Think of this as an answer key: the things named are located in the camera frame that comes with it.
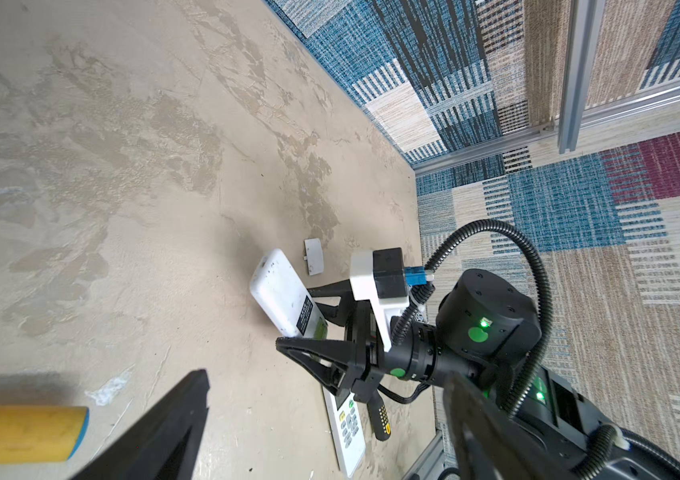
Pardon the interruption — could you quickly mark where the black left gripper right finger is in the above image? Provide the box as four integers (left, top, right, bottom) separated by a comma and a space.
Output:
443, 371, 580, 479

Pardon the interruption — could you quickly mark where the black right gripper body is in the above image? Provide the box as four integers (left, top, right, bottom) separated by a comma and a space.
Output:
346, 301, 436, 404

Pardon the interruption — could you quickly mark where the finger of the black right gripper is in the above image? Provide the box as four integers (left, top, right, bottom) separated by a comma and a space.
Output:
275, 337, 355, 395
308, 281, 354, 327

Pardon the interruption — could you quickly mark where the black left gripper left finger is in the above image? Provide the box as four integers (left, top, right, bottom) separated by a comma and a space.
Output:
74, 369, 210, 479

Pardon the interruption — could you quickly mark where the white battery cover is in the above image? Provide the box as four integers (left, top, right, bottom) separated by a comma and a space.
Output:
304, 238, 325, 276

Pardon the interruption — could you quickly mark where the white remote with red buttons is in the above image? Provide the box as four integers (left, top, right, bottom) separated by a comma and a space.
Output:
249, 249, 328, 340

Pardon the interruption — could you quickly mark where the black yellow screwdriver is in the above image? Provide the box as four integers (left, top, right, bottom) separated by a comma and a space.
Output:
366, 392, 391, 442

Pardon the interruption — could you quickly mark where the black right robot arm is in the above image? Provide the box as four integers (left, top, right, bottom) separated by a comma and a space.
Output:
276, 269, 680, 479

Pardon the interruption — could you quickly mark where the white air conditioner remote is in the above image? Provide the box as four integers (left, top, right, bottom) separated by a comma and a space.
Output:
322, 388, 366, 479

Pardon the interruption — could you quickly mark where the yellow scraper with blue tip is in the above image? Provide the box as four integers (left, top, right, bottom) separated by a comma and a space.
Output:
0, 405, 90, 465

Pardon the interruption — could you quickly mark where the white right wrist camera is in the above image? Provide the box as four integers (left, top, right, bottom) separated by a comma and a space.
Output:
350, 248, 434, 352

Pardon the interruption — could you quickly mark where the black corrugated cable conduit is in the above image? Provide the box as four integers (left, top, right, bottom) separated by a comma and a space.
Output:
390, 218, 680, 480

